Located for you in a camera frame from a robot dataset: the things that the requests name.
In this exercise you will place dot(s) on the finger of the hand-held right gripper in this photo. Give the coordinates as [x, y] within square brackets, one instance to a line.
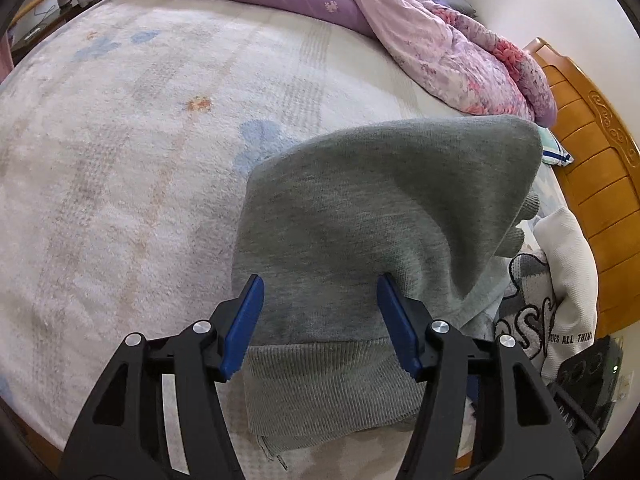
[474, 395]

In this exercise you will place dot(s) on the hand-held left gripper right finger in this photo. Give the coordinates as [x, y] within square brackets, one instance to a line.
[397, 330]

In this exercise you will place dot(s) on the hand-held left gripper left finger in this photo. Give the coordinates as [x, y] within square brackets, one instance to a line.
[245, 330]

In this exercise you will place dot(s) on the grey zip hoodie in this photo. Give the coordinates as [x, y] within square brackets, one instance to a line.
[360, 210]

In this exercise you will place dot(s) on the grey patterned knit sweater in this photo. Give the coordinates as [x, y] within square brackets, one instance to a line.
[525, 310]

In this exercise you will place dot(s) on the white printed garment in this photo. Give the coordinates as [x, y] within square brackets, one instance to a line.
[570, 280]

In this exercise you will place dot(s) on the pale floral bed sheet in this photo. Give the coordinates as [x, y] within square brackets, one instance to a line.
[125, 185]

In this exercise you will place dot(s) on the wooden bed headboard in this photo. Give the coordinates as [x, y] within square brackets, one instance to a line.
[595, 185]

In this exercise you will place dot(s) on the blue striped pillow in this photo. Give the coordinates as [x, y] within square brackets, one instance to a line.
[555, 150]

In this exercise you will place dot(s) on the purple floral quilt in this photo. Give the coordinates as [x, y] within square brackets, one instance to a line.
[400, 25]

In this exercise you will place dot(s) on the blue grey pillow pile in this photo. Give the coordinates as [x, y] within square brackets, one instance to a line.
[450, 0]

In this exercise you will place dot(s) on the pink towel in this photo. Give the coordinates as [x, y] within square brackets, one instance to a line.
[4, 55]

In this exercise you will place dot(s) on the wooden rail rack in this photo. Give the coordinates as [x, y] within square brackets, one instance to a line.
[45, 0]

